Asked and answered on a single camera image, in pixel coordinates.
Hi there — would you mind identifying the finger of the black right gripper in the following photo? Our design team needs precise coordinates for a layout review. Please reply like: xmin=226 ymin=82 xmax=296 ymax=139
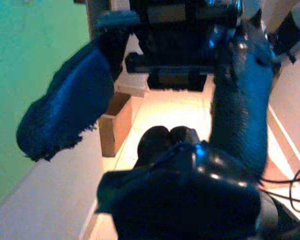
xmin=15 ymin=31 xmax=131 ymax=163
xmin=211 ymin=9 xmax=277 ymax=182

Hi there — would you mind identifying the thin black cable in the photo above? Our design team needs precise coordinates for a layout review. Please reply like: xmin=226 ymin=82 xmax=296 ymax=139
xmin=259 ymin=159 xmax=300 ymax=215

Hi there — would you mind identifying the green wall sheet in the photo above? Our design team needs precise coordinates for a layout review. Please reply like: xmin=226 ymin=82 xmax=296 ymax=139
xmin=0 ymin=0 xmax=91 ymax=208

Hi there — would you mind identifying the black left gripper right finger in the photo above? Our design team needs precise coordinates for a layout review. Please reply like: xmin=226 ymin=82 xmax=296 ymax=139
xmin=173 ymin=126 xmax=263 ymax=240

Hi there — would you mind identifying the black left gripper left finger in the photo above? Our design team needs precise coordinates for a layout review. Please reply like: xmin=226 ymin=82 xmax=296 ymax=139
xmin=94 ymin=125 xmax=194 ymax=240

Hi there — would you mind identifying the small open cardboard box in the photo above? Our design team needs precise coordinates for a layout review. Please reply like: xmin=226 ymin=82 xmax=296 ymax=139
xmin=98 ymin=91 xmax=134 ymax=158

